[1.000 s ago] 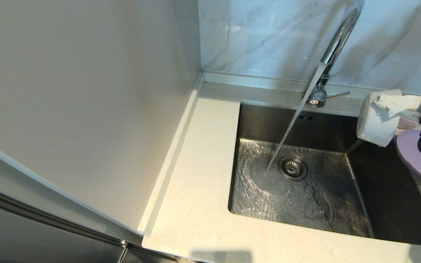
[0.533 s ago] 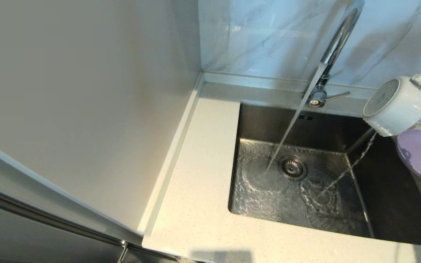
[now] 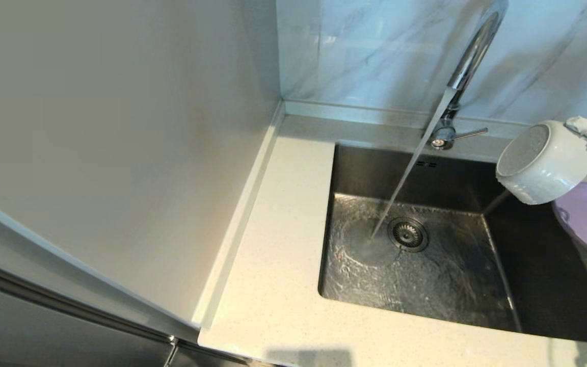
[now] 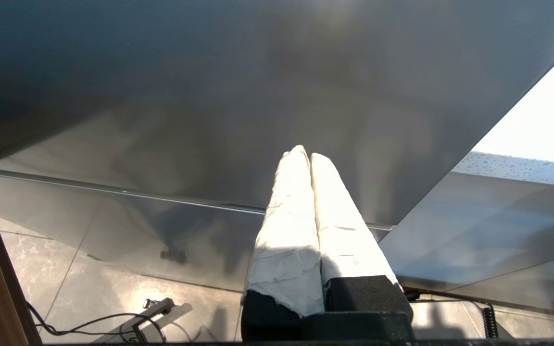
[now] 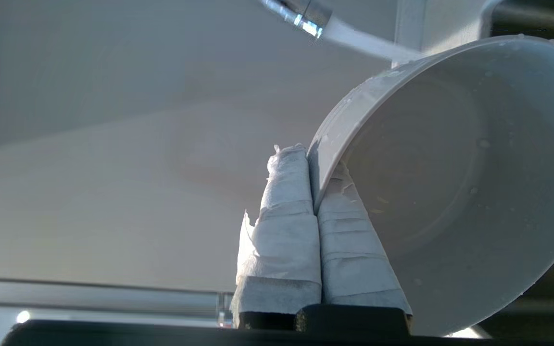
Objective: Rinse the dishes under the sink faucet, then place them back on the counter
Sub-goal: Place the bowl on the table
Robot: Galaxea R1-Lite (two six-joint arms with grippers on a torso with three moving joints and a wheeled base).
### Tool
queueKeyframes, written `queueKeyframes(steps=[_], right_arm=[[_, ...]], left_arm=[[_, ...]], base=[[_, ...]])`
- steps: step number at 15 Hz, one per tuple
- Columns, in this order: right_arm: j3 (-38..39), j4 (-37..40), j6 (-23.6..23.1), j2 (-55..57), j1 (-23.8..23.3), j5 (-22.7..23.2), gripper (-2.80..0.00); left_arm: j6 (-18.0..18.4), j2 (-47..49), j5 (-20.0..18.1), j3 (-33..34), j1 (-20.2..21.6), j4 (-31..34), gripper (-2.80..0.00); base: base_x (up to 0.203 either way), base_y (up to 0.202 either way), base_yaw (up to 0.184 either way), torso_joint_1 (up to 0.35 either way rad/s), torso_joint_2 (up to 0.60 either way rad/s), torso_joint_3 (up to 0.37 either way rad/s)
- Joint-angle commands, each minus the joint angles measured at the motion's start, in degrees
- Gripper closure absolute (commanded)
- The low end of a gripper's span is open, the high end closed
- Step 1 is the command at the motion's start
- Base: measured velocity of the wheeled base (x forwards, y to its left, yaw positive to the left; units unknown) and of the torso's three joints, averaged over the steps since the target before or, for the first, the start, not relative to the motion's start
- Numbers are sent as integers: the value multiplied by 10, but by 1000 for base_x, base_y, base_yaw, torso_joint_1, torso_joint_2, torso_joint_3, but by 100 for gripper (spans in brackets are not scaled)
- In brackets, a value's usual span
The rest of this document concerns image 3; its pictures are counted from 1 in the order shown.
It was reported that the pale pink bowl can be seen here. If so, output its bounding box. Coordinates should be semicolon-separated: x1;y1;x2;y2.
496;120;587;205

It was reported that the chrome faucet lever handle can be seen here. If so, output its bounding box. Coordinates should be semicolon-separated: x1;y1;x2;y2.
453;127;489;141

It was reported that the stainless steel sink basin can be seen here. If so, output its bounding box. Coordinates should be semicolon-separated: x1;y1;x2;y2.
318;142;587;343

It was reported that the chrome gooseneck faucet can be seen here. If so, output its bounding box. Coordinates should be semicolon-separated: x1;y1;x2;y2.
422;0;509;151

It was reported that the clear running water stream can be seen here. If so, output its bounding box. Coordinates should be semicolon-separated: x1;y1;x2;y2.
370;88;457;240

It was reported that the round metal drain strainer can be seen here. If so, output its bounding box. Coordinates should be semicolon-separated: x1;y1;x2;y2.
387;217;430;253

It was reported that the white tall cabinet side panel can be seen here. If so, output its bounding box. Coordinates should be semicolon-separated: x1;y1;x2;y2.
0;0;282;343

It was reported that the stainless steel appliance door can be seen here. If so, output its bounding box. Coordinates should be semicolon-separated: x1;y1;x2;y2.
0;255;253;367

